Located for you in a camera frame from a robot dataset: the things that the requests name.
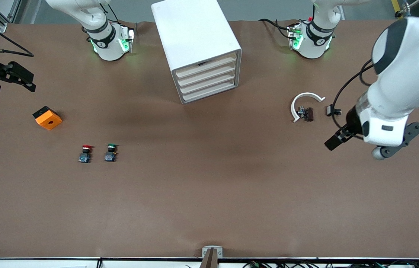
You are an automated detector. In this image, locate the green push button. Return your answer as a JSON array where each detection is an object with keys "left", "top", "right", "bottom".
[{"left": 104, "top": 143, "right": 119, "bottom": 163}]

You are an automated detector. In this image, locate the red push button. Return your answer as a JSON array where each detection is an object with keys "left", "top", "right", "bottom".
[{"left": 78, "top": 144, "right": 94, "bottom": 164}]

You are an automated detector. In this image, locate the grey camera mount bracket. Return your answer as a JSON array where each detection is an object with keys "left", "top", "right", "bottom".
[{"left": 200, "top": 245, "right": 224, "bottom": 268}]

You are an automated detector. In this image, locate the black arm base cable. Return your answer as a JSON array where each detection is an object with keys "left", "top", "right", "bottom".
[{"left": 258, "top": 18, "right": 292, "bottom": 38}]

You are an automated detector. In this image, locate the brown table cover sheet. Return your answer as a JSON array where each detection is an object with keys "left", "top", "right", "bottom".
[{"left": 0, "top": 19, "right": 419, "bottom": 259}]

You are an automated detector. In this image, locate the orange box with hole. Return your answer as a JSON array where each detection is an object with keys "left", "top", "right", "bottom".
[{"left": 32, "top": 106, "right": 63, "bottom": 131}]

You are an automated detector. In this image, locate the small brown block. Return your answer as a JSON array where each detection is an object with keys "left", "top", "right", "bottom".
[{"left": 297, "top": 106, "right": 314, "bottom": 122}]

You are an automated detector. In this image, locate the small black clip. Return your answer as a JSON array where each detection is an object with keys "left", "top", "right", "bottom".
[{"left": 325, "top": 104, "right": 343, "bottom": 117}]

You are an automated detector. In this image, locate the white curved plastic bracket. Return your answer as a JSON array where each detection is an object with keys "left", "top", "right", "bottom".
[{"left": 291, "top": 92, "right": 326, "bottom": 124}]

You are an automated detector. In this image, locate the black cable bundle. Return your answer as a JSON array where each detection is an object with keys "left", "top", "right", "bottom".
[{"left": 242, "top": 261, "right": 419, "bottom": 268}]

